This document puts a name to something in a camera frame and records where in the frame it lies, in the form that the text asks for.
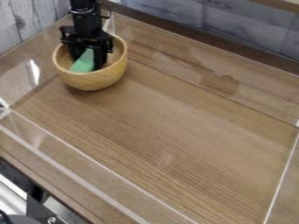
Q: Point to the black metal bracket with screw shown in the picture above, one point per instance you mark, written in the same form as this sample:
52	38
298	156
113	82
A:
51	212

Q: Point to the green rectangular block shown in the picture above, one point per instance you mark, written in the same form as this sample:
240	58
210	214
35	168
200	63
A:
83	65

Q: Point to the wooden bowl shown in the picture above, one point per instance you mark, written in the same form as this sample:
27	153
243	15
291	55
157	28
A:
97	79

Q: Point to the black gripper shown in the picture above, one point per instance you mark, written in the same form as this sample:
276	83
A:
85	32

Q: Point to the clear acrylic tray walls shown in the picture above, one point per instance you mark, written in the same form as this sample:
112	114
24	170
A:
188	143

